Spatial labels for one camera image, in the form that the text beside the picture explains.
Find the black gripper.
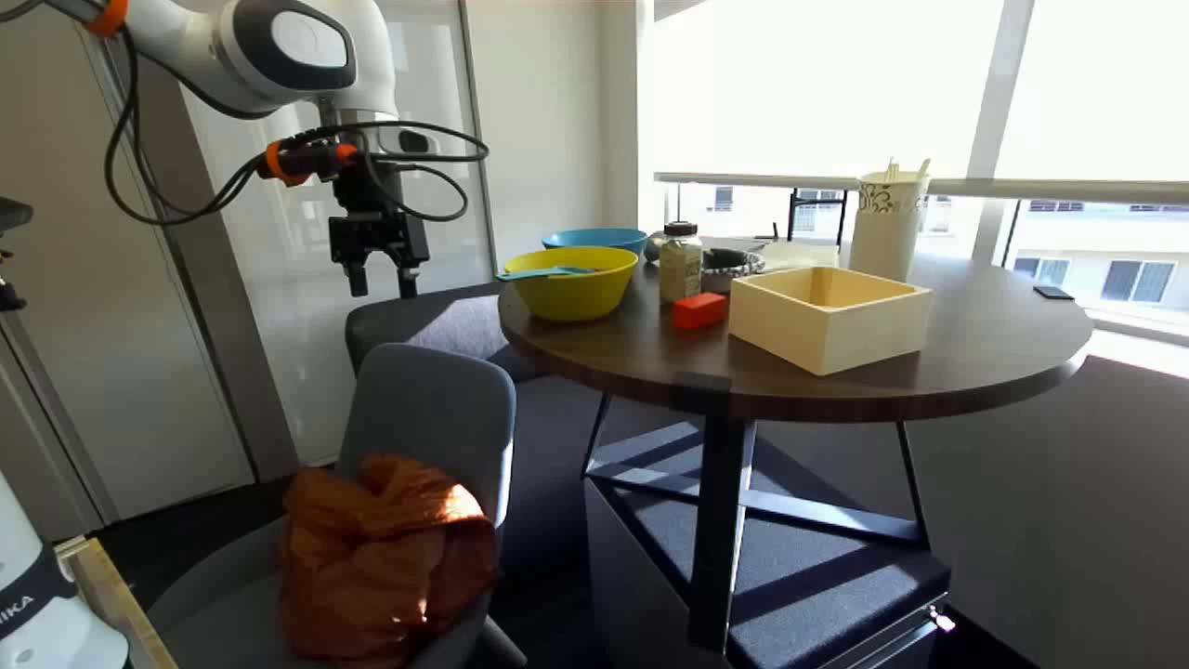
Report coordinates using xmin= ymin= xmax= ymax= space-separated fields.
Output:
xmin=328 ymin=183 xmax=433 ymax=307

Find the orange block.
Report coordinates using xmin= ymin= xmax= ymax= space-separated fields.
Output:
xmin=668 ymin=292 xmax=732 ymax=334

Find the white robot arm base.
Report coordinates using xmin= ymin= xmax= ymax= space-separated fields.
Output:
xmin=0 ymin=477 xmax=132 ymax=669

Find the cream wooden box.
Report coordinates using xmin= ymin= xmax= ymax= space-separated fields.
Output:
xmin=723 ymin=266 xmax=935 ymax=381

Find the grey chair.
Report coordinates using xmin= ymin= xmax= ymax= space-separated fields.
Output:
xmin=143 ymin=344 xmax=532 ymax=669

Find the black orange wrist connector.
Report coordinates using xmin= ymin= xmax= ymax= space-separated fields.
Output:
xmin=251 ymin=134 xmax=362 ymax=190

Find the teal spoon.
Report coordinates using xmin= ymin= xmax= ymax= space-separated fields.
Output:
xmin=497 ymin=266 xmax=598 ymax=287

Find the yellow bowl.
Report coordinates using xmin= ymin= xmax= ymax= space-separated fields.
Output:
xmin=497 ymin=241 xmax=644 ymax=328

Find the blue bowl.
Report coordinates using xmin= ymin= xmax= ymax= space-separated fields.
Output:
xmin=537 ymin=224 xmax=655 ymax=259

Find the orange cloth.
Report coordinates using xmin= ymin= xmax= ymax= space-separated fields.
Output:
xmin=278 ymin=450 xmax=505 ymax=665

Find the glass jar with black lid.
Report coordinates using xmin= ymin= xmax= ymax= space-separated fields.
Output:
xmin=657 ymin=220 xmax=706 ymax=309

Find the small dark bowl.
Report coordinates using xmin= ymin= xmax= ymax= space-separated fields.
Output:
xmin=699 ymin=247 xmax=764 ymax=297

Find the light wooden plank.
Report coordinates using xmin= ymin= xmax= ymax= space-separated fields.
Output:
xmin=52 ymin=532 xmax=180 ymax=669

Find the white carton pitcher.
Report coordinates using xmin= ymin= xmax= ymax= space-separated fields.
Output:
xmin=848 ymin=158 xmax=935 ymax=287

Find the round dark wooden table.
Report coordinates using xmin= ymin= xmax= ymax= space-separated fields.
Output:
xmin=494 ymin=253 xmax=1096 ymax=663

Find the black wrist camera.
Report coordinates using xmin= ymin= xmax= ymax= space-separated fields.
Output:
xmin=390 ymin=126 xmax=438 ymax=160

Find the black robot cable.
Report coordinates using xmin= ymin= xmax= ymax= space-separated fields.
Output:
xmin=101 ymin=22 xmax=494 ymax=230

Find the black metal frame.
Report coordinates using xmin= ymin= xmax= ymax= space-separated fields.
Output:
xmin=785 ymin=185 xmax=855 ymax=250

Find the white window rail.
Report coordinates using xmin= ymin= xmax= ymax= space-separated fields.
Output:
xmin=650 ymin=167 xmax=1189 ymax=209

